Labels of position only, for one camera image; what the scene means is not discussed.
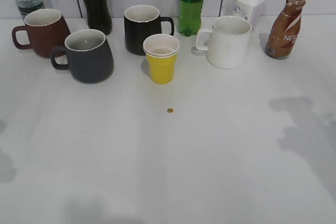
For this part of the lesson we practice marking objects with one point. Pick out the dark grey ceramic mug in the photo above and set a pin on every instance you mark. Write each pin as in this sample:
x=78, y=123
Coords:
x=89, y=56

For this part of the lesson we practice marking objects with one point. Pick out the white ceramic mug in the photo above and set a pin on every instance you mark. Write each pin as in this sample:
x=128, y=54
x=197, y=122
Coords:
x=228, y=42

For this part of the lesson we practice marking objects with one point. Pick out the maroon ceramic mug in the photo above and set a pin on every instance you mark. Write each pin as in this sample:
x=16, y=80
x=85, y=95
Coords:
x=46, y=29

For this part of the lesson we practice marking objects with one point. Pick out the black ceramic mug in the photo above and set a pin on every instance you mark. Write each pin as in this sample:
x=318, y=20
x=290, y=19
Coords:
x=140, y=22

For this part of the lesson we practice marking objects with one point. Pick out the white plastic bottle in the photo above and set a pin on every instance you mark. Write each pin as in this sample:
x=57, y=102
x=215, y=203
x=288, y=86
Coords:
x=249, y=10

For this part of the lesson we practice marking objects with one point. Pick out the green soda bottle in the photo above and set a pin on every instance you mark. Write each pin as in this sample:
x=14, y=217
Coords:
x=190, y=17

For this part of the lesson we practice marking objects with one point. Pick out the brown Nescafe coffee bottle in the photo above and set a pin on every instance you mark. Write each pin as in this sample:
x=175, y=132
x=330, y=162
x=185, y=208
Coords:
x=285, y=30

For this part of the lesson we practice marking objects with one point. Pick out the cola bottle red label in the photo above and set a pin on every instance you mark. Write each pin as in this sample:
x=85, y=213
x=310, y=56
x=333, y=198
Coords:
x=95, y=3

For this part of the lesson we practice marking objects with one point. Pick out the yellow paper cup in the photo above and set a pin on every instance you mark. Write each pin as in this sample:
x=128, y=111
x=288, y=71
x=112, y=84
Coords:
x=161, y=52

